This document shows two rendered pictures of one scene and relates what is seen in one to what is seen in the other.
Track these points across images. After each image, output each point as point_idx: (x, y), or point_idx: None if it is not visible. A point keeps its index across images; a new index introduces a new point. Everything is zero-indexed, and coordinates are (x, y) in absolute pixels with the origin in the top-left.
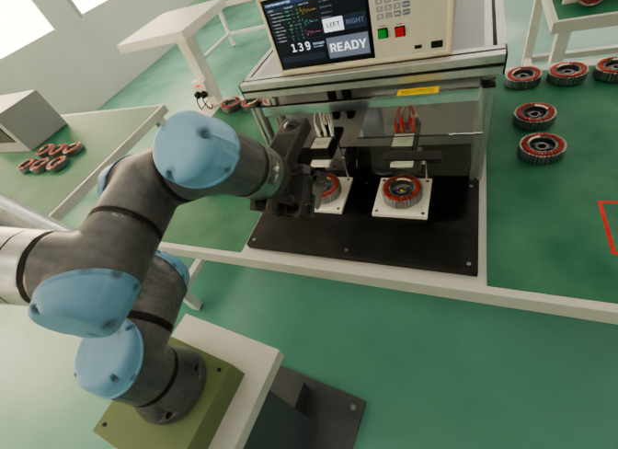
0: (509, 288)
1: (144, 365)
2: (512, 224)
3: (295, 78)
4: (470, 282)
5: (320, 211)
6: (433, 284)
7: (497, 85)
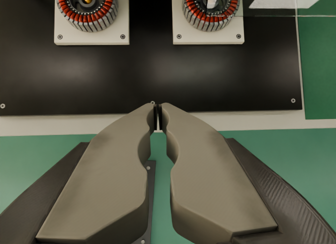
0: (325, 118)
1: None
2: (323, 38)
3: None
4: (290, 118)
5: (95, 43)
6: (256, 128)
7: None
